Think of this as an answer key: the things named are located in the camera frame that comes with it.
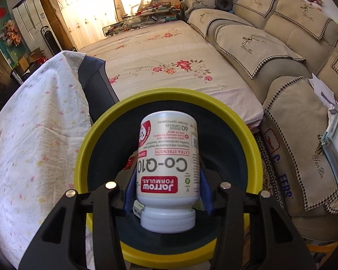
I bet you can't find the black tower fan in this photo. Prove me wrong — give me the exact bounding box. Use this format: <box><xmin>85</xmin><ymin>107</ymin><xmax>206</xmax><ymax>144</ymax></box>
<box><xmin>41</xmin><ymin>26</ymin><xmax>62</xmax><ymax>56</ymax></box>

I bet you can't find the artificial flower decoration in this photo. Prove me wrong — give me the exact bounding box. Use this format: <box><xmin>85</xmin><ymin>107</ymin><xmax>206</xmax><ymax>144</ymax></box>
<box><xmin>0</xmin><ymin>20</ymin><xmax>22</xmax><ymax>47</ymax></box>

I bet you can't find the yellow rimmed trash bin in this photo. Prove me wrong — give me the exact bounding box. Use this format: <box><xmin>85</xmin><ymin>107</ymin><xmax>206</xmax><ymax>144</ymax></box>
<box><xmin>74</xmin><ymin>88</ymin><xmax>263</xmax><ymax>269</ymax></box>

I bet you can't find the white standing air conditioner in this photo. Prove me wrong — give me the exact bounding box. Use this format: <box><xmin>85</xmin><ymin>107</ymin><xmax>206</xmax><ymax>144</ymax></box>
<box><xmin>12</xmin><ymin>0</ymin><xmax>53</xmax><ymax>58</ymax></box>

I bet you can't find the floral bed sheet platform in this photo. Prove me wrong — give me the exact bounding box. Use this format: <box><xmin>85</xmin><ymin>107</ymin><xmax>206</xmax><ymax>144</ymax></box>
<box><xmin>81</xmin><ymin>21</ymin><xmax>264</xmax><ymax>129</ymax></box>

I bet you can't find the beige sofa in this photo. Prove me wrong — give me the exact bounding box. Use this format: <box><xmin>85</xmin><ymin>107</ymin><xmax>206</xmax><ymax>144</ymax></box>
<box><xmin>180</xmin><ymin>0</ymin><xmax>338</xmax><ymax>242</ymax></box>

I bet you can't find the low shelf with books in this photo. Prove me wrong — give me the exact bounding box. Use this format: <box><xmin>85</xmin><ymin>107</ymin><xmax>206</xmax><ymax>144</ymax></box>
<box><xmin>102</xmin><ymin>3</ymin><xmax>181</xmax><ymax>37</ymax></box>

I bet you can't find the white supplement bottle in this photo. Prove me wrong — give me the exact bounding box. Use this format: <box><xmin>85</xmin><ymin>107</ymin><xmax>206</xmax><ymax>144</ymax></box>
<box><xmin>136</xmin><ymin>110</ymin><xmax>200</xmax><ymax>233</ymax></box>

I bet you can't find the white dotted tablecloth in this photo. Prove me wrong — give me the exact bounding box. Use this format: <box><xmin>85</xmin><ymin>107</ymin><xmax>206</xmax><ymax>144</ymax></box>
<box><xmin>0</xmin><ymin>50</ymin><xmax>125</xmax><ymax>269</ymax></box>

